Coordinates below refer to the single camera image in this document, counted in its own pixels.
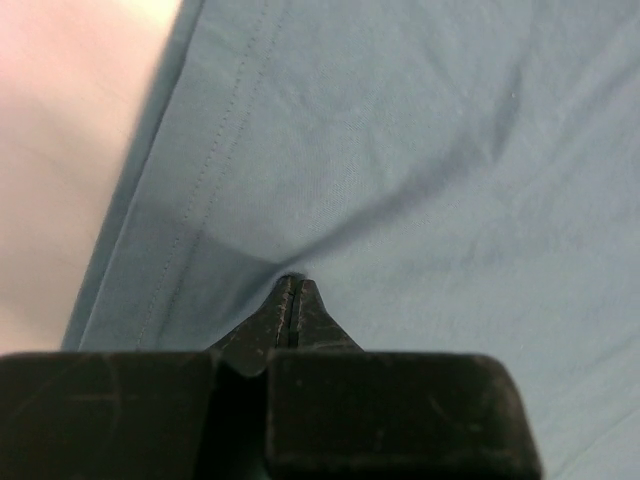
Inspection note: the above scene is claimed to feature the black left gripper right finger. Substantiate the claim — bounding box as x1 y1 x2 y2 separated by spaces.
295 280 362 351

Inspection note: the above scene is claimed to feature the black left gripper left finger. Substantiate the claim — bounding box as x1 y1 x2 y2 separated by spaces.
211 276 295 376

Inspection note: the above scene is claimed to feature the blue t shirt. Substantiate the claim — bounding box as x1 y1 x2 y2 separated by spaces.
62 1 639 479

